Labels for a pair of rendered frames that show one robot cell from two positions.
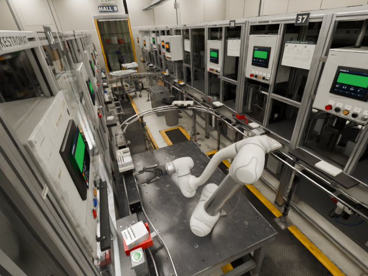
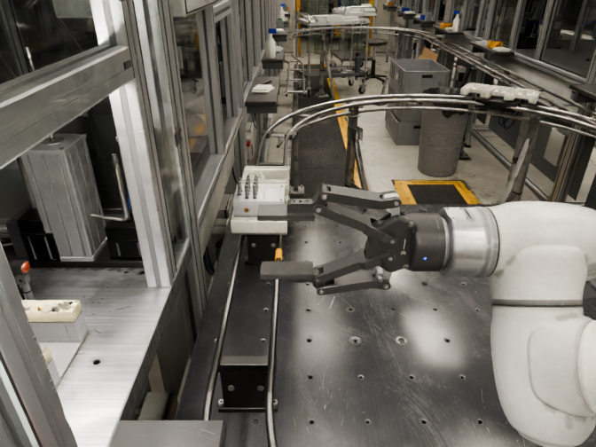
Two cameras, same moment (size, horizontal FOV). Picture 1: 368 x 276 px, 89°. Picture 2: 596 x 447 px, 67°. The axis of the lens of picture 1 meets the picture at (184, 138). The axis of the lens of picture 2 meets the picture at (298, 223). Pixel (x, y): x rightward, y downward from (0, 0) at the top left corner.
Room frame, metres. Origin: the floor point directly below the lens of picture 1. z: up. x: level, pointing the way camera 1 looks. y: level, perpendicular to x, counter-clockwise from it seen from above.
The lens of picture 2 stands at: (0.54, 0.15, 1.43)
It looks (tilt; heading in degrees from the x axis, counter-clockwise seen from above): 29 degrees down; 20
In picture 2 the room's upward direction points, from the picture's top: straight up
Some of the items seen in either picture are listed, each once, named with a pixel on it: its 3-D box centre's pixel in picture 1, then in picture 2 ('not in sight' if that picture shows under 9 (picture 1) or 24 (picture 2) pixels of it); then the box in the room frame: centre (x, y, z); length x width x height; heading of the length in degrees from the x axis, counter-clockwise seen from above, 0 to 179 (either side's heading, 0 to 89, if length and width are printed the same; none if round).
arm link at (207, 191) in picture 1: (211, 197); not in sight; (1.02, -0.18, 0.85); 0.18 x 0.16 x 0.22; 153
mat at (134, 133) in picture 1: (126, 107); (317, 110); (5.48, 1.70, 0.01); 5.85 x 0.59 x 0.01; 20
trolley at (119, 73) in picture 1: (126, 84); (332, 52); (6.44, 1.82, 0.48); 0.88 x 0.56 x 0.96; 128
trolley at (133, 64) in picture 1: (132, 75); (353, 39); (7.78, 1.88, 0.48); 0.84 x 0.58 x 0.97; 28
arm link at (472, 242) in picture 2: (169, 168); (459, 241); (1.08, 0.12, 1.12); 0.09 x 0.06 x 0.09; 20
